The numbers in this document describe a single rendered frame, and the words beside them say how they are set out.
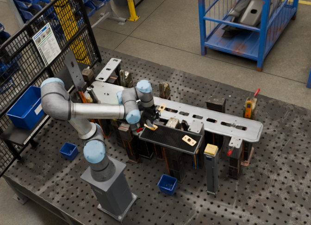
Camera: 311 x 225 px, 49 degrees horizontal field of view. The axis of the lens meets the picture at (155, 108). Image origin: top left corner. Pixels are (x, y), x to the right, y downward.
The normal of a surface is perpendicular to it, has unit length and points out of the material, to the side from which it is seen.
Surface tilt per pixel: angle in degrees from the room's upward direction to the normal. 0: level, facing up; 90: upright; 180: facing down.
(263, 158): 0
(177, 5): 0
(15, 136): 0
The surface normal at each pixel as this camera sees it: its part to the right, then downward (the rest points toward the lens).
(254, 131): -0.14, -0.68
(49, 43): 0.89, 0.22
